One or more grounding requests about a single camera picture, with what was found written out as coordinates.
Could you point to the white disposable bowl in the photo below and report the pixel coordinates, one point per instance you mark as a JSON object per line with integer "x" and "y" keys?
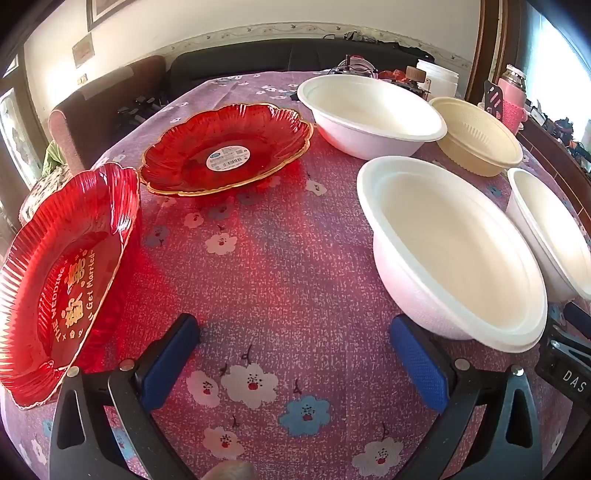
{"x": 369, "y": 110}
{"x": 452, "y": 240}
{"x": 549, "y": 230}

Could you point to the wooden glass door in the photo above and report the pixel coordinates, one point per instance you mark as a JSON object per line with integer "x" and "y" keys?
{"x": 18, "y": 138}

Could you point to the pink thermos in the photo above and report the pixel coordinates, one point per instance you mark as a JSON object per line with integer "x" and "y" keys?
{"x": 511, "y": 97}

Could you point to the wall socket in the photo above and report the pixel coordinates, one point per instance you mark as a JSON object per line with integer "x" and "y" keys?
{"x": 82, "y": 79}

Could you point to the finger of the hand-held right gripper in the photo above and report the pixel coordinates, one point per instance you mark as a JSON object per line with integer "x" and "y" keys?
{"x": 577, "y": 314}

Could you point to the wooden side cabinet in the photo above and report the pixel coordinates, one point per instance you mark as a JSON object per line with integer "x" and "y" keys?
{"x": 554, "y": 152}

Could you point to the red plastic bag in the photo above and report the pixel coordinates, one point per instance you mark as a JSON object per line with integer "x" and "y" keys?
{"x": 391, "y": 74}

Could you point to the green cloth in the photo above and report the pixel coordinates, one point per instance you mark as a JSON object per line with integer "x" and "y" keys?
{"x": 53, "y": 157}

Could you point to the red plate with gold lettering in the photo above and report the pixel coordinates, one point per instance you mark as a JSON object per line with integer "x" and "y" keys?
{"x": 41, "y": 332}

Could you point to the dark jar with wooden lid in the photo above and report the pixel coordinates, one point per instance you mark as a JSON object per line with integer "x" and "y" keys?
{"x": 415, "y": 78}

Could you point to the brown patterned blanket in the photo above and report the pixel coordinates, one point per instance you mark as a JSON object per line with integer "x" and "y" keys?
{"x": 44, "y": 189}

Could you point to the purple floral tablecloth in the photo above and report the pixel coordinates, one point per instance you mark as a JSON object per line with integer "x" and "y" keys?
{"x": 286, "y": 277}

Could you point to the maroon armchair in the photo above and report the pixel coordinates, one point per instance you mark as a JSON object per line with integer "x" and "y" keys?
{"x": 92, "y": 120}

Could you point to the small wall plaque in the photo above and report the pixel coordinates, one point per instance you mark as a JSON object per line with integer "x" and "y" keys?
{"x": 83, "y": 51}

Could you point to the red plate with white sticker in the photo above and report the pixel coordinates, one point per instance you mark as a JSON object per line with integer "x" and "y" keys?
{"x": 184, "y": 157}

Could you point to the black sofa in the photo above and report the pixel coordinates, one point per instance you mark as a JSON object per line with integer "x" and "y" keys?
{"x": 240, "y": 57}

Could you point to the black items on sofa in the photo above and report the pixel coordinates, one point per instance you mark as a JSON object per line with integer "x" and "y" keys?
{"x": 138, "y": 106}

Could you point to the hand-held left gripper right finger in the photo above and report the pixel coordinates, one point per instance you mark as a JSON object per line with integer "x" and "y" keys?
{"x": 418, "y": 364}

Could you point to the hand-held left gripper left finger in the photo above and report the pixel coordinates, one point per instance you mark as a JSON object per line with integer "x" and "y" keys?
{"x": 168, "y": 364}

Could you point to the framed wall painting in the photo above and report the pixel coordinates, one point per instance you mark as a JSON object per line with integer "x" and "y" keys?
{"x": 108, "y": 11}

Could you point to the wooden door frame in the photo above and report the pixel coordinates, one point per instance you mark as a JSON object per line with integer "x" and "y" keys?
{"x": 485, "y": 46}

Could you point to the cream plastic strainer bowl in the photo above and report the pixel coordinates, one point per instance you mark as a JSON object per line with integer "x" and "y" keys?
{"x": 475, "y": 134}

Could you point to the white plastic container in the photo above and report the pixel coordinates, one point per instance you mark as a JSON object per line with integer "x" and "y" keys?
{"x": 438, "y": 76}

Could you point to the person's left hand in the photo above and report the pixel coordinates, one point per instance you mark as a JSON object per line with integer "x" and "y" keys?
{"x": 233, "y": 471}

